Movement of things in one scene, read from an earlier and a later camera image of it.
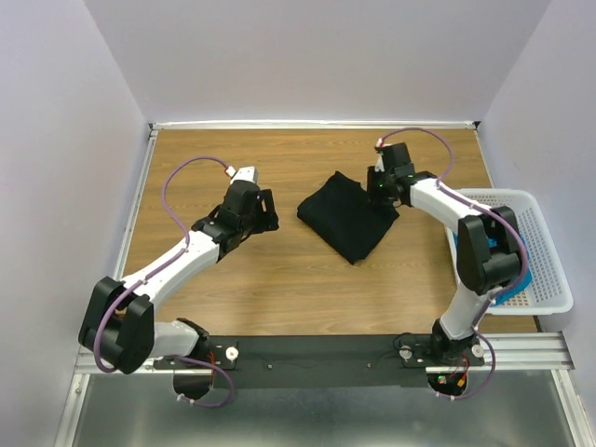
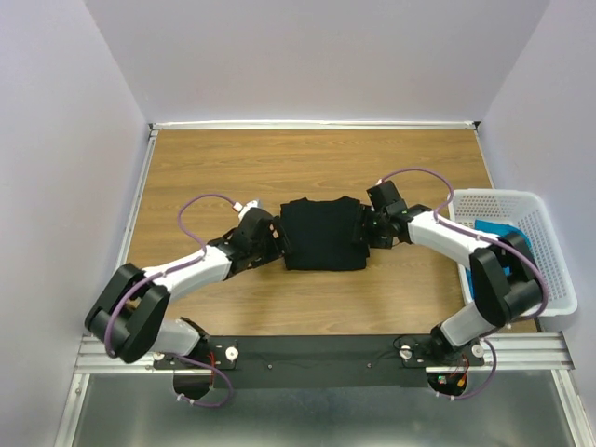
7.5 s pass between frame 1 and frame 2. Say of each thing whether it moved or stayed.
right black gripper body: moved
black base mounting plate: stayed
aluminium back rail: stayed
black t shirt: moved
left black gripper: moved
